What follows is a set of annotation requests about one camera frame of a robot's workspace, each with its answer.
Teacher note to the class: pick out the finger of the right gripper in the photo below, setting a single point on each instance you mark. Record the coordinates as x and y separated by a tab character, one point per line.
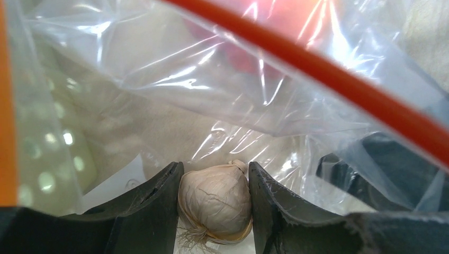
386	176

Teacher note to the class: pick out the fake peach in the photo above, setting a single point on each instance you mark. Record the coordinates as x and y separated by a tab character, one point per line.
268	40

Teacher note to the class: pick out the light green plastic basket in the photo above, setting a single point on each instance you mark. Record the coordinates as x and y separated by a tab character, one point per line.
55	163

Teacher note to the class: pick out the fake garlic bulb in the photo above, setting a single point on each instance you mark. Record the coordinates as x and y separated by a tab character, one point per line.
214	205

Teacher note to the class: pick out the clear zip top bag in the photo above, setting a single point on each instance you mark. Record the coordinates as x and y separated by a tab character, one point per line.
162	85

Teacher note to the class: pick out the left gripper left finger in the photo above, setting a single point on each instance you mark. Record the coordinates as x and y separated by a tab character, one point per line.
142	220

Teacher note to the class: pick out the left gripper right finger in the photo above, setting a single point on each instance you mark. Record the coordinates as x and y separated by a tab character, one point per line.
283	222

